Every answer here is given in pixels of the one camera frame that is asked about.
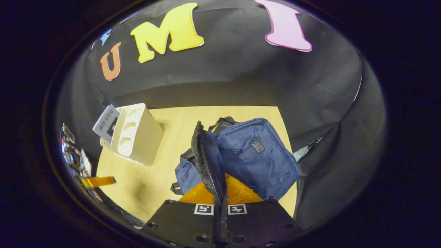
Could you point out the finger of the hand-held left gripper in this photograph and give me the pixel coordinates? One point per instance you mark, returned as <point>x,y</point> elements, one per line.
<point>98,181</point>

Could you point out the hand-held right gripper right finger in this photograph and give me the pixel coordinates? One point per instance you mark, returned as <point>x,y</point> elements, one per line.
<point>258,220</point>

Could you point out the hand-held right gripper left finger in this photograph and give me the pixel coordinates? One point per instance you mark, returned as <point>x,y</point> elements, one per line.
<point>179,224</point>

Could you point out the grey cover book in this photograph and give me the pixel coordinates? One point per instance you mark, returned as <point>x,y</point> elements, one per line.
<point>105,122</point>

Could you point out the white plastic bookshelf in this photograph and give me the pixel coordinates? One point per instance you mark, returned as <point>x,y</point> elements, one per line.
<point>141,137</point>

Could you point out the blue schoolbag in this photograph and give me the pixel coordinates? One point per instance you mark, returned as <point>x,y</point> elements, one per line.
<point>255,158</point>

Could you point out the black backdrop cloth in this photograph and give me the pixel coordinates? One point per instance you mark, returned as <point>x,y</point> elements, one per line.
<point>224,69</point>

